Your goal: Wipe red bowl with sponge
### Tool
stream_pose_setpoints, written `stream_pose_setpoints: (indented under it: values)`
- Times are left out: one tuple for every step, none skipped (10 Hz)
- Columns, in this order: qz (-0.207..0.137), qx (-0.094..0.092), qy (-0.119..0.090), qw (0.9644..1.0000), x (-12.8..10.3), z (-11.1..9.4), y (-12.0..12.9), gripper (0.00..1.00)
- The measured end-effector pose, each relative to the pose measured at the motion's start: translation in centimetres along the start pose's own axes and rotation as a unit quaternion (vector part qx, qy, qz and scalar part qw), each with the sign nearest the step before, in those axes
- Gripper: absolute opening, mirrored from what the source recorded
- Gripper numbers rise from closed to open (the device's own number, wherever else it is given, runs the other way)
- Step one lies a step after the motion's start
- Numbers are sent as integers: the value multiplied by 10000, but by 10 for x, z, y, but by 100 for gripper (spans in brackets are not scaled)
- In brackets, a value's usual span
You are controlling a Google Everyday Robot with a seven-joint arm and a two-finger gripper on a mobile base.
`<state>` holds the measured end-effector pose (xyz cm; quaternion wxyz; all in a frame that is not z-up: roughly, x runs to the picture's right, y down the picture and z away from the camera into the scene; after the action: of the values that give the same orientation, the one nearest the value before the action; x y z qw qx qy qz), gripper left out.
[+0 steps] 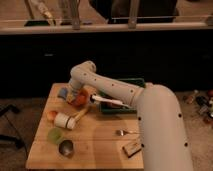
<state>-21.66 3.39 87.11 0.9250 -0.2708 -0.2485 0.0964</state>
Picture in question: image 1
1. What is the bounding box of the green dish rack tray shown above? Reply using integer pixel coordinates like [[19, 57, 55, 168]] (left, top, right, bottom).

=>
[[99, 78, 145, 115]]

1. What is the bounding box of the white wooden mallet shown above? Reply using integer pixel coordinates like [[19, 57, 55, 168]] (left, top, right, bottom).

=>
[[54, 106, 90, 130]]

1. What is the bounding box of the orange ball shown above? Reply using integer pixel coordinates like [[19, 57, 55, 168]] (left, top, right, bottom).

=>
[[46, 111, 58, 121]]

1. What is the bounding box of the small wooden block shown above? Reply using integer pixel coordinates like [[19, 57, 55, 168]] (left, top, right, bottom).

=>
[[122, 141, 141, 158]]

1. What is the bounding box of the clutter of items on floor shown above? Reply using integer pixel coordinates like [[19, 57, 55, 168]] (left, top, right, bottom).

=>
[[183, 90, 213, 127]]

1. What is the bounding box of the metal spoon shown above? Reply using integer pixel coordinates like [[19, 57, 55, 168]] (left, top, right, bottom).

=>
[[115, 130, 139, 136]]

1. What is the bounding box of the red bowl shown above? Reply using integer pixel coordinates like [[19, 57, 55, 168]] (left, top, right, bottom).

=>
[[72, 89, 88, 107]]

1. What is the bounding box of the green plastic cup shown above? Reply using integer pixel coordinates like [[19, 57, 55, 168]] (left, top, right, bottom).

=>
[[47, 128, 62, 144]]

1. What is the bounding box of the black cable on floor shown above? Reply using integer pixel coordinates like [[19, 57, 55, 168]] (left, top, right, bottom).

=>
[[0, 103, 30, 158]]

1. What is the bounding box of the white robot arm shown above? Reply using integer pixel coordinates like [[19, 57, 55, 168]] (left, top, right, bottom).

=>
[[69, 61, 194, 171]]

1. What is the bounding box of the white dish brush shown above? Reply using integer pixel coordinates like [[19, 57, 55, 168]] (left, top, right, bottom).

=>
[[90, 95, 130, 108]]

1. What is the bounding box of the small metal cup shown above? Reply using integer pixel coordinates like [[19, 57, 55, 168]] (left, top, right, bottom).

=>
[[59, 140, 74, 157]]

